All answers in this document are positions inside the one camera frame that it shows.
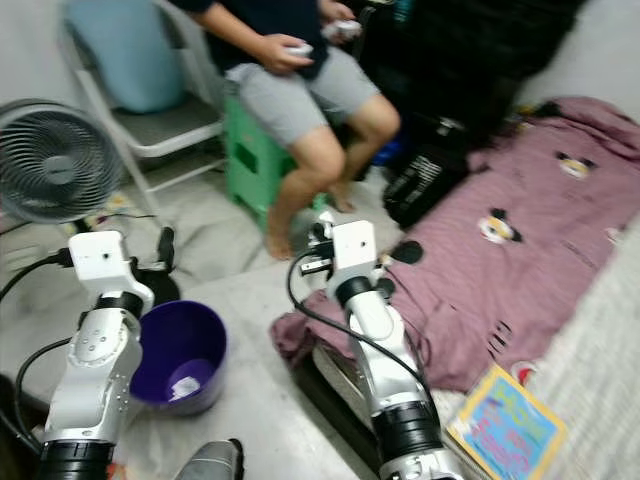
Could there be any purple cartoon print blanket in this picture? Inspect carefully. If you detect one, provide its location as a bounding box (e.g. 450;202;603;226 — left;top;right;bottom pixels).
270;97;640;393

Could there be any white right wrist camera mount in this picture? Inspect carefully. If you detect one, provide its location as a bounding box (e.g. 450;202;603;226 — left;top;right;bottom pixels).
332;221;381;291

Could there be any white grey patterned mattress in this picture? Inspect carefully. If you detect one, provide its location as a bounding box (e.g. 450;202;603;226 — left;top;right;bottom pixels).
310;225;640;480

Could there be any grey floor fan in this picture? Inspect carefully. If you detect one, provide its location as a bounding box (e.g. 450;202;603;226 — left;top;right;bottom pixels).
0;98;181;306

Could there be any white crumpled paper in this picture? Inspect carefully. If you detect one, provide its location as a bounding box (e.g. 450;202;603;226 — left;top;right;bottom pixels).
165;372;206;401

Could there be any grey folding chair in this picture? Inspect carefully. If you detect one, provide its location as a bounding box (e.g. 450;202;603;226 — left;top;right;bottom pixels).
57;0;226;216

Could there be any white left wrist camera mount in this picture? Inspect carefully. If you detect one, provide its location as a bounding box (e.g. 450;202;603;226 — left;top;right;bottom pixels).
68;231;151;301

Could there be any person's right hand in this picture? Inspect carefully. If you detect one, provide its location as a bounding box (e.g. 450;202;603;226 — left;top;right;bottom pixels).
258;35;312;79

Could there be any long black left arm cable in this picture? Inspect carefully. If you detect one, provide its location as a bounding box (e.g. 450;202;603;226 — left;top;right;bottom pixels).
0;250;73;461

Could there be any green plastic stool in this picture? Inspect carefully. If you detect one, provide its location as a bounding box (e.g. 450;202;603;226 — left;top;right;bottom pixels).
222;95;326;231

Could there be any person in grey shorts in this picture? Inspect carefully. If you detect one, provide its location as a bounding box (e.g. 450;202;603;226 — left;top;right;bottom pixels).
172;0;403;263

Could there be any light blue cushion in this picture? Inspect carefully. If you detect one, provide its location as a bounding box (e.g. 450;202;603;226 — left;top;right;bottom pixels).
63;0;186;114

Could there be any black box with white print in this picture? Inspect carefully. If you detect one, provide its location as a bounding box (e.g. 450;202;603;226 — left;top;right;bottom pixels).
382;115;471;229

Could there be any purple plastic bucket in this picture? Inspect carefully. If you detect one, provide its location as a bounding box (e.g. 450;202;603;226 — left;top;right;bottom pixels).
130;300;229;416

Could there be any person's left hand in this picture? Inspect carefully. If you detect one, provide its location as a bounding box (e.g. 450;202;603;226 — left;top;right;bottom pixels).
318;2;361;43

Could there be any black bed base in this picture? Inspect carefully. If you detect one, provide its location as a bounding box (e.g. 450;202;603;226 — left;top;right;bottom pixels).
290;355;391;480

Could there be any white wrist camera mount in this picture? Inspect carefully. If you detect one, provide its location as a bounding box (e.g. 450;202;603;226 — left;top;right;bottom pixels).
68;231;151;301
332;221;381;291

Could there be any short black left arm cable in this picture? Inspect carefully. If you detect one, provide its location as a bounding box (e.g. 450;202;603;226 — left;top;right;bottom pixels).
12;336;75;446

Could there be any grey robot left leg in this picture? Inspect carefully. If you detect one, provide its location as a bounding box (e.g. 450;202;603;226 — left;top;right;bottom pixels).
175;438;243;480

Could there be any yellow blue children's book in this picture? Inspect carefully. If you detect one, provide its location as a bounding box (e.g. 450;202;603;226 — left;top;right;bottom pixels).
447;363;568;480

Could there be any blue plastic item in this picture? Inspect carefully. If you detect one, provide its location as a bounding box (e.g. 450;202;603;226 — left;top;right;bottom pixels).
370;140;401;166

